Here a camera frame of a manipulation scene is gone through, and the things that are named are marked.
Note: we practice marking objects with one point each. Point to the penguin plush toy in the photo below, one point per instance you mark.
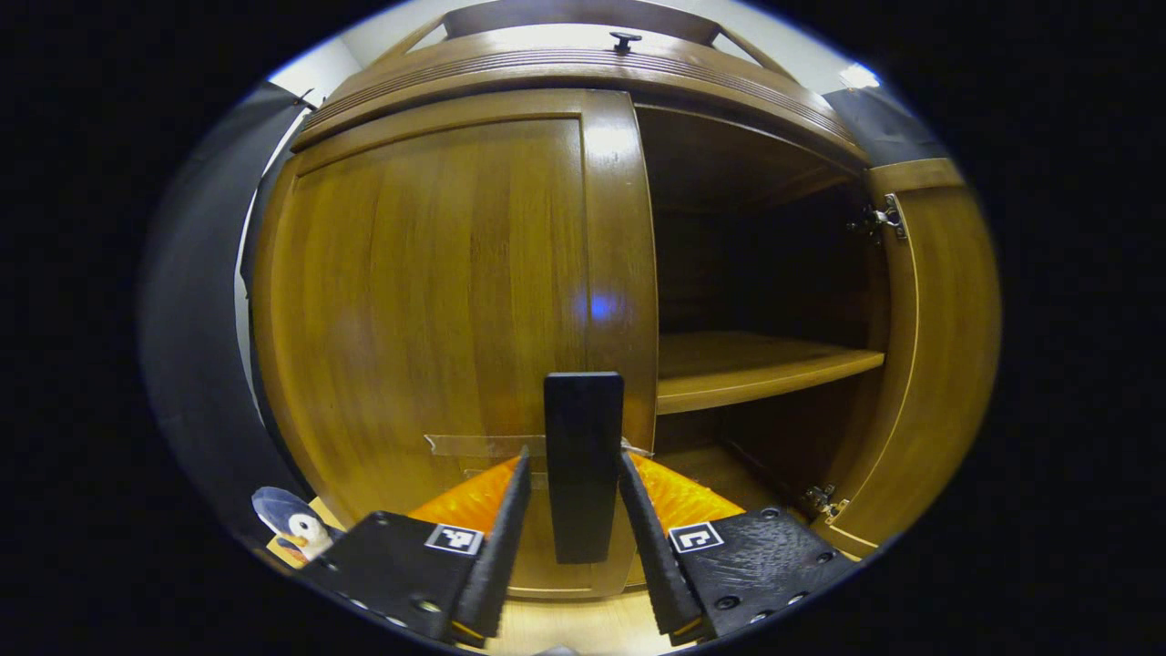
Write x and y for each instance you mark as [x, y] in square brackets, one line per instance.
[296, 528]

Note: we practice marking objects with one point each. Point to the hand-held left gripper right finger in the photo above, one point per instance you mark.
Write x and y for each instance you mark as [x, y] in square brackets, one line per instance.
[656, 556]

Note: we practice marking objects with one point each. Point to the ceiling light panel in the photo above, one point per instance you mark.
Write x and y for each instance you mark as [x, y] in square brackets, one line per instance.
[858, 76]

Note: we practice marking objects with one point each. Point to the wooden double-door shoe cabinet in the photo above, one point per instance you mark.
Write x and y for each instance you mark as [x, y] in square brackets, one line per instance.
[756, 364]

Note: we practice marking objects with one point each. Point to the wooden cabinet door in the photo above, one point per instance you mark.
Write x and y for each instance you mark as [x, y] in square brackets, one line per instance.
[419, 301]
[947, 364]

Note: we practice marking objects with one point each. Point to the wooden drawer with black knob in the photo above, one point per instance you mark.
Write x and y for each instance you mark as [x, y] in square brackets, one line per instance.
[547, 64]

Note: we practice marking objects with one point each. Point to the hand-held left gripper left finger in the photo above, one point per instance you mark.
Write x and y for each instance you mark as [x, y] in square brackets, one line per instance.
[496, 556]

